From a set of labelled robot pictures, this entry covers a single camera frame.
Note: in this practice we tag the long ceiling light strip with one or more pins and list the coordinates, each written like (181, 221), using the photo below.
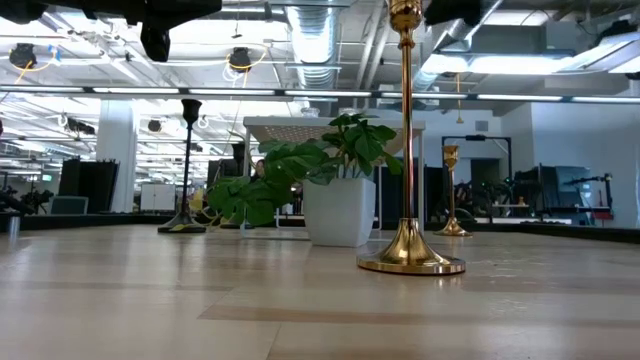
(240, 92)

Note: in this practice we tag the green artificial plant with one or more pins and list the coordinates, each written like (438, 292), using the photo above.
(285, 170)

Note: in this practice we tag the short gold candlestick holder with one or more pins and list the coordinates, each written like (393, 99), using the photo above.
(451, 156)

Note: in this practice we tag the black equipment rig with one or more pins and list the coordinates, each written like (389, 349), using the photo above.
(555, 192)

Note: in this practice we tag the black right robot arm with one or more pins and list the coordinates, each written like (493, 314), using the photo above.
(622, 29)

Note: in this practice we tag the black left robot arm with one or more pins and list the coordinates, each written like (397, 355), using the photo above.
(30, 7)

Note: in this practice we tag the white square plant pot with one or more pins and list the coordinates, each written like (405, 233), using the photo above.
(337, 215)

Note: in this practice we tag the tall gold candlestick holder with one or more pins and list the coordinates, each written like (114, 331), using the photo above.
(407, 150)

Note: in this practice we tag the white perforated metal stand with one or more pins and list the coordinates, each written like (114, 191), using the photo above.
(300, 123)

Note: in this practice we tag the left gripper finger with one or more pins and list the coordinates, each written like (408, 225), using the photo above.
(156, 45)

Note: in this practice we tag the tall black candlestick holder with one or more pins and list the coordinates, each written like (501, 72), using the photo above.
(186, 165)

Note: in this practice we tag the black office cabinet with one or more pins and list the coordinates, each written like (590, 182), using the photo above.
(90, 185)

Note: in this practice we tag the silver ribbed air duct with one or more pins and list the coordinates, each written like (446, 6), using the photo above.
(315, 45)
(440, 55)

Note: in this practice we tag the white building pillar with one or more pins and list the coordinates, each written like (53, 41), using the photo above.
(117, 160)

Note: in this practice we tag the black aluminium table rail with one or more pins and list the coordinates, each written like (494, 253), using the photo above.
(90, 221)

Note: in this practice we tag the person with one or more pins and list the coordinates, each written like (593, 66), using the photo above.
(260, 169)

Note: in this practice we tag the white office cabinet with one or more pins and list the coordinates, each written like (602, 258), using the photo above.
(157, 197)

